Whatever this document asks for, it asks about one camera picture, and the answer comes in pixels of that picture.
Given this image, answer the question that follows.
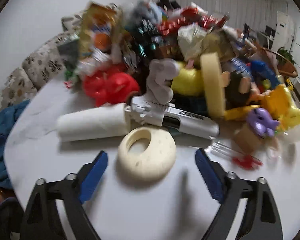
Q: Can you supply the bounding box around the blue plush toy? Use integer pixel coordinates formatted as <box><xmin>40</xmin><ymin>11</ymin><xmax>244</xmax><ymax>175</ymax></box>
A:
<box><xmin>130</xmin><ymin>0</ymin><xmax>164</xmax><ymax>25</ymax></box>

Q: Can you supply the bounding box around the white paper towel roll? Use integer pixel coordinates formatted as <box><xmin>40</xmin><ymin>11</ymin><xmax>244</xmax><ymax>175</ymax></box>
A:
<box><xmin>56</xmin><ymin>103</ymin><xmax>130</xmax><ymax>142</ymax></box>

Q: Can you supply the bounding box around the red plastic fork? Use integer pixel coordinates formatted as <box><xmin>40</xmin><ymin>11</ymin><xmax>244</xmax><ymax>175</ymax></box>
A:
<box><xmin>211</xmin><ymin>141</ymin><xmax>263</xmax><ymax>170</ymax></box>

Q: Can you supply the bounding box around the silver toy pistol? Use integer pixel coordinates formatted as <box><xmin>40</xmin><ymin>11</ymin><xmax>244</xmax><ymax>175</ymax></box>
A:
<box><xmin>125</xmin><ymin>93</ymin><xmax>219</xmax><ymax>139</ymax></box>

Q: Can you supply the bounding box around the white standing air conditioner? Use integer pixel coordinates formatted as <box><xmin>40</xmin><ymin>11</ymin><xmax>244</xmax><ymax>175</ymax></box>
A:
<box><xmin>272</xmin><ymin>11</ymin><xmax>295</xmax><ymax>52</ymax></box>

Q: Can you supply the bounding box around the orange snack bag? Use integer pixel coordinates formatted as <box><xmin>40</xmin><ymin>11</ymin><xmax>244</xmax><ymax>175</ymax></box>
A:
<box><xmin>78</xmin><ymin>3</ymin><xmax>117</xmax><ymax>59</ymax></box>

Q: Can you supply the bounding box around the yellow plastic toy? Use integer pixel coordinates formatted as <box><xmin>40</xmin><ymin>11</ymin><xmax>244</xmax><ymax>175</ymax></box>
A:
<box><xmin>261</xmin><ymin>84</ymin><xmax>300</xmax><ymax>131</ymax></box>

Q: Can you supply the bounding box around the yellow round sponge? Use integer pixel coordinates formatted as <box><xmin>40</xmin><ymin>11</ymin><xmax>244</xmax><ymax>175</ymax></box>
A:
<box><xmin>200</xmin><ymin>53</ymin><xmax>225</xmax><ymax>119</ymax></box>

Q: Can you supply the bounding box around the floral patterned sofa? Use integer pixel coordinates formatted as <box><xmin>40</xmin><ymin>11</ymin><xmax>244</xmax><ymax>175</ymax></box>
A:
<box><xmin>0</xmin><ymin>10</ymin><xmax>85</xmax><ymax>111</ymax></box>

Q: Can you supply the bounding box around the red plastic toy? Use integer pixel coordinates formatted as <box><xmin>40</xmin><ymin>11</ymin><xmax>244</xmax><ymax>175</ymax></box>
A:
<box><xmin>82</xmin><ymin>63</ymin><xmax>140</xmax><ymax>107</ymax></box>

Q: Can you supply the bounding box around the blue cloth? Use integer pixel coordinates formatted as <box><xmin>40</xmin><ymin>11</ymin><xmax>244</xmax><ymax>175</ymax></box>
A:
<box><xmin>0</xmin><ymin>100</ymin><xmax>30</xmax><ymax>189</ymax></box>

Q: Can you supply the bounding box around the grey dinosaur figure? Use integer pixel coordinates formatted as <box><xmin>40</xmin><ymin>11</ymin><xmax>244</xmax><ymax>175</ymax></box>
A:
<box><xmin>146</xmin><ymin>58</ymin><xmax>179</xmax><ymax>105</ymax></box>

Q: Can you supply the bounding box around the potted green plant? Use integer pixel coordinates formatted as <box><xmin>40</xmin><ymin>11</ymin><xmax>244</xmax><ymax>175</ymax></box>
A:
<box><xmin>276</xmin><ymin>47</ymin><xmax>295</xmax><ymax>64</ymax></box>

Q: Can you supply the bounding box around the wooden armchair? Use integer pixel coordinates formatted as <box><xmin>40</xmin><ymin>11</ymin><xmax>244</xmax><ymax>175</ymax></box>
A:
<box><xmin>261</xmin><ymin>47</ymin><xmax>298</xmax><ymax>78</ymax></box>

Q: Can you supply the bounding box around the purple octopus toy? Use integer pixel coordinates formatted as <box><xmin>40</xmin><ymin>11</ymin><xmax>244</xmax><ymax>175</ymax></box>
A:
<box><xmin>247</xmin><ymin>108</ymin><xmax>280</xmax><ymax>138</ymax></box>

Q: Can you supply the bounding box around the cream ring-shaped toy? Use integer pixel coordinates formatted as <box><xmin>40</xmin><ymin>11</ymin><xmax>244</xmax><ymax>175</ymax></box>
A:
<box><xmin>117</xmin><ymin>126</ymin><xmax>176</xmax><ymax>181</ymax></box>

